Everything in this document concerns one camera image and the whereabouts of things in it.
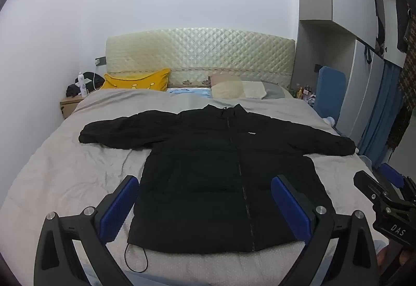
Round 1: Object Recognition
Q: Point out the white folded cloth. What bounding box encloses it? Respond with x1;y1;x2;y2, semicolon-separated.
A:
242;81;269;100

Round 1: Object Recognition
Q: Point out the white bottle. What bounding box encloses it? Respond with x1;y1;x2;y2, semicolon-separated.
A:
78;72;89;98

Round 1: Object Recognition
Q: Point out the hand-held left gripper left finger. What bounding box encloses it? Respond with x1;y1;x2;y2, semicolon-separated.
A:
34;175;140;286

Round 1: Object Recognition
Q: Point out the grey pillow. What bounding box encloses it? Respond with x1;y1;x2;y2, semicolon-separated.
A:
240;76;293;101

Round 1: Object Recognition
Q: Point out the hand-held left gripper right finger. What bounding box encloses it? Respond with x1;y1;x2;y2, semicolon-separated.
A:
270;175;379;286

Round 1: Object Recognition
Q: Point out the grey bed blanket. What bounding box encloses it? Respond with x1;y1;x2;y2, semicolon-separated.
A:
0;86;391;286

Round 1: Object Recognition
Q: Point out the blue curtain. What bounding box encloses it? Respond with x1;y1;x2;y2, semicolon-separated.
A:
361;62;404;166

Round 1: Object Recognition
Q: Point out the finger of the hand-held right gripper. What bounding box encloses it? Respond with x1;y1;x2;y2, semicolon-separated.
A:
380;163;416;199
353;170;391;209

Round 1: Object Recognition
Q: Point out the group of small bottles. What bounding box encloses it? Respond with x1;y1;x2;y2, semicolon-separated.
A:
291;83;316;101

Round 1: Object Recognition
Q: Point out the blue printed sheet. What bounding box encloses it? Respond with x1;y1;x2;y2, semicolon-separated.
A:
166;87;213;99

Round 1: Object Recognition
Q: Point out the black puffer jacket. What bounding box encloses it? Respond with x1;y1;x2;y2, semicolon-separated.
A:
79;103;356;274

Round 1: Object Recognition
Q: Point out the cream quilted headboard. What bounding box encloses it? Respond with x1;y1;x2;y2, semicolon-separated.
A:
105;27;296;89

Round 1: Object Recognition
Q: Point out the beige pillow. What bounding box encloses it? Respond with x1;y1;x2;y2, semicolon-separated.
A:
210;74;244;99

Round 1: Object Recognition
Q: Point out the black bag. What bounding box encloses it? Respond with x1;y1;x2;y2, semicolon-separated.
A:
66;71;105;98

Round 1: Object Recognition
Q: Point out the wooden nightstand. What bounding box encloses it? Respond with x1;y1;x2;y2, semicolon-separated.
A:
59;96;86;120

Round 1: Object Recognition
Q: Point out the black hanging garment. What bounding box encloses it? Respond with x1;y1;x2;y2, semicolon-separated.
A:
395;0;413;53

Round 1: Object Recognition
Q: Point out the yellow pillow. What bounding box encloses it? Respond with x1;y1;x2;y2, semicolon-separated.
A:
99;68;171;92

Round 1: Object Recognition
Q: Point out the patterned hanging garment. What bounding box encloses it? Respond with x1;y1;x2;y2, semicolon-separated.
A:
387;10;416;150

